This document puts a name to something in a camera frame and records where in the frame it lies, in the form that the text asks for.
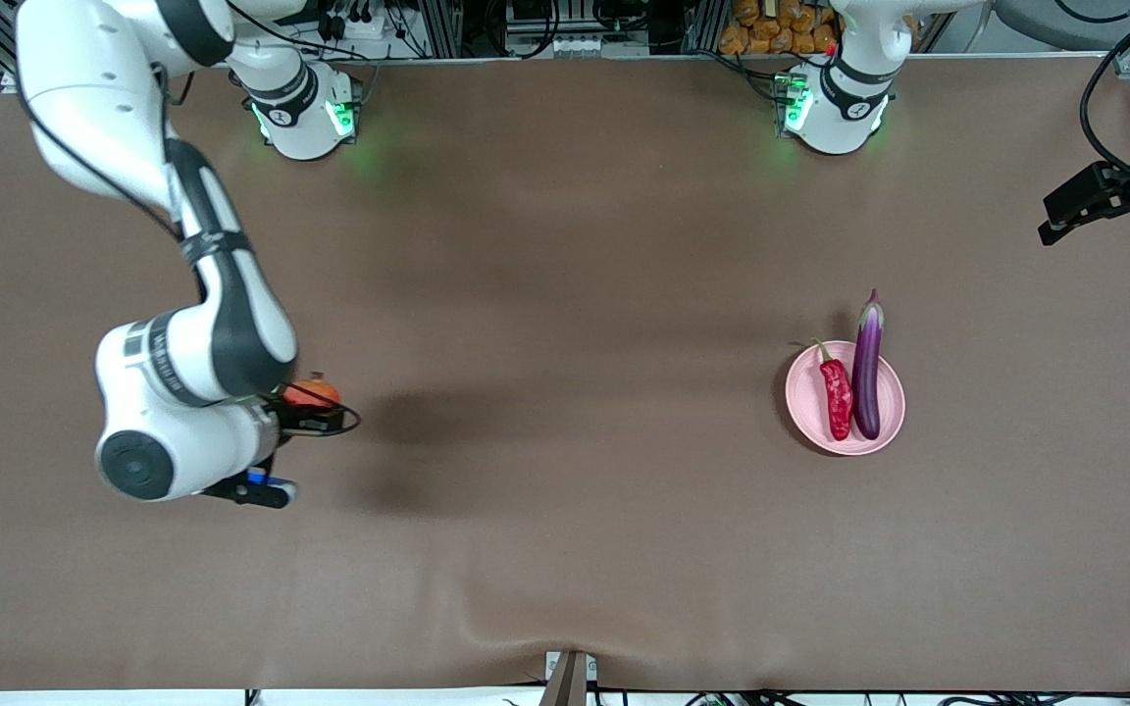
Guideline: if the table cover cloth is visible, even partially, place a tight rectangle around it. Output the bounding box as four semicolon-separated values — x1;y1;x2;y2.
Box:
0;54;1130;692

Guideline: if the purple eggplant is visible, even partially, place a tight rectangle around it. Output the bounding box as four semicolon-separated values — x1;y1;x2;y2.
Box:
850;289;887;441

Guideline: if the white power strip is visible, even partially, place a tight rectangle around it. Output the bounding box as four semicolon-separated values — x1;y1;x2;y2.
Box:
315;0;401;42

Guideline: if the red pomegranate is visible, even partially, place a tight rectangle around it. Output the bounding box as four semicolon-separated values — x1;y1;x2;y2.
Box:
282;371;340;408

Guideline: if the red chili pepper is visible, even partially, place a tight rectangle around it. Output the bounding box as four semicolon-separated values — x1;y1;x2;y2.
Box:
813;339;854;442

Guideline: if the metal table edge clamp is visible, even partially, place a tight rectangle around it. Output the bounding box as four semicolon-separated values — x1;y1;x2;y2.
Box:
545;650;597;706

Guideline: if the pink round plate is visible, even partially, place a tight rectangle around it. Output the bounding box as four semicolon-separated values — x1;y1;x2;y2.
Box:
786;341;906;457

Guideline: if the grey round seat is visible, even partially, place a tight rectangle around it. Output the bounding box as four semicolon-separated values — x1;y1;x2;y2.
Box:
992;0;1130;52

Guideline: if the bag of orange items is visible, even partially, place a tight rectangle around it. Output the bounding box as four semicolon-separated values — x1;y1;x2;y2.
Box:
719;0;841;56

